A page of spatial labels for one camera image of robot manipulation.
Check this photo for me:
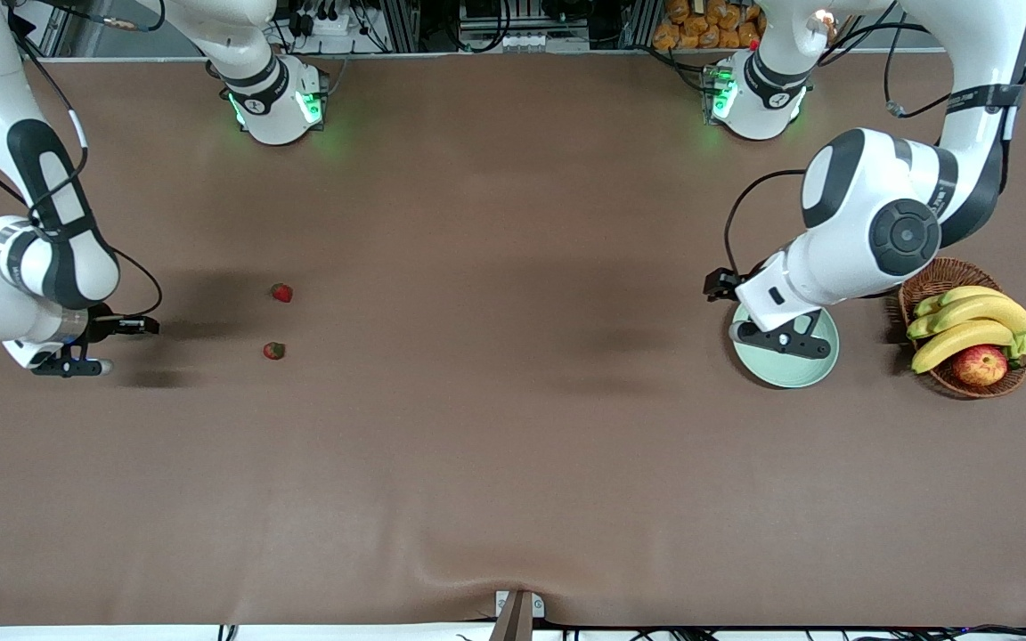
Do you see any long yellow banana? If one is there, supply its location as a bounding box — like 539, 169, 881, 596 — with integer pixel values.
907, 295, 1026, 341
910, 319, 1018, 375

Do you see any large brown table mat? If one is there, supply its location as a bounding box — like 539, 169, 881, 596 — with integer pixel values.
0, 53, 1026, 629

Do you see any pale green round plate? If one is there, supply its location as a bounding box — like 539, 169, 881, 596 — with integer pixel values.
729, 298, 841, 390

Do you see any brown wicker basket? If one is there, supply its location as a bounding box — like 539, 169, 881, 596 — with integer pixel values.
898, 257, 1026, 400

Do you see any white connector strip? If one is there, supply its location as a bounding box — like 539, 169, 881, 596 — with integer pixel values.
488, 31, 560, 54

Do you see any pile of orange bread rolls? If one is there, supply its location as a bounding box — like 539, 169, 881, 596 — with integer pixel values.
652, 0, 765, 52

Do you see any grey bracket with brown bar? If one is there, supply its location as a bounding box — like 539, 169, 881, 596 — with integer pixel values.
488, 588, 547, 641

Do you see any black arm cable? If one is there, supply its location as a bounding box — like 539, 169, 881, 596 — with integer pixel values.
5, 0, 164, 320
724, 0, 955, 272

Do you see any small greenish yellow banana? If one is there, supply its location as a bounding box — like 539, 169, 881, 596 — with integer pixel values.
913, 285, 1008, 319

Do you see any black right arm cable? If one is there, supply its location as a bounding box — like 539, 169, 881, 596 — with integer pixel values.
5, 0, 164, 320

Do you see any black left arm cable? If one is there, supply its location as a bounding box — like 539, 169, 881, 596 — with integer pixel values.
724, 0, 955, 272

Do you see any red yellow apple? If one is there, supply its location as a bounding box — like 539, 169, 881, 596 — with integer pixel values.
952, 345, 1010, 387

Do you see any black electronics box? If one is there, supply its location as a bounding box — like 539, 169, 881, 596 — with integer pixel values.
460, 0, 514, 28

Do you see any white power strip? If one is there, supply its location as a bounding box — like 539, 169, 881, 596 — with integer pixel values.
286, 4, 362, 38

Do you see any aluminium frame profile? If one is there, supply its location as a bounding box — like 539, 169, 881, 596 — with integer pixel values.
624, 0, 661, 50
32, 0, 79, 60
386, 0, 422, 54

